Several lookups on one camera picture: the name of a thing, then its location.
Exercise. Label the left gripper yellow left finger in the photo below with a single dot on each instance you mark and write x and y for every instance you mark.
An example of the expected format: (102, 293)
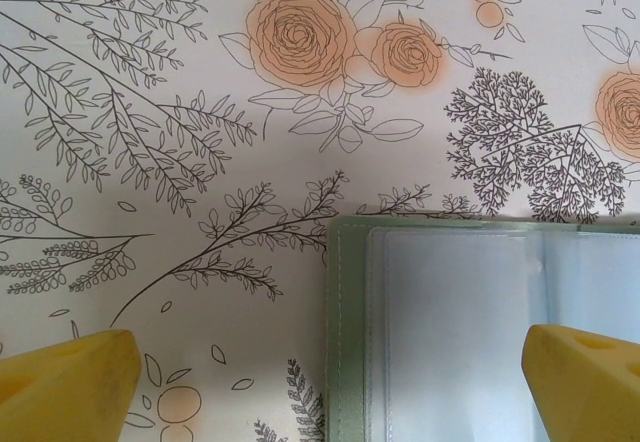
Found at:
(60, 397)

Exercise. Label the green leather card holder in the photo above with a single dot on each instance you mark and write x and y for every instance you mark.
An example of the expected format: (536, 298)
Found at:
(450, 312)

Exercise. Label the floral table cover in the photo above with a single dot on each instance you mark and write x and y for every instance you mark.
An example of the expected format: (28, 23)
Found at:
(150, 112)

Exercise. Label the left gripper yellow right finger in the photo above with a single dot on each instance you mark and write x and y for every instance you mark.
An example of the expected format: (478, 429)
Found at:
(590, 397)

